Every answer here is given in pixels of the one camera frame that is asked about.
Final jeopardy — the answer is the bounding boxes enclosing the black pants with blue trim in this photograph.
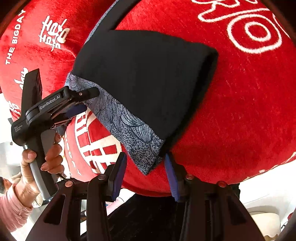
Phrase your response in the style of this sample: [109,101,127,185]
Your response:
[65,1,218,175]

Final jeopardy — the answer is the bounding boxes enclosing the pink sleeved left forearm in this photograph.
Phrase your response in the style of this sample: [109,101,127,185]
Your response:
[0,184,33,232]

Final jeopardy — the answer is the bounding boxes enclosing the operator left hand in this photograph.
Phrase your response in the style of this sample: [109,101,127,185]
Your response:
[13,133,65,208]

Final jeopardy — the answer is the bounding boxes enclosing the red wedding bed blanket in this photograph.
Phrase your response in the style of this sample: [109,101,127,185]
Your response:
[0,0,296,197]

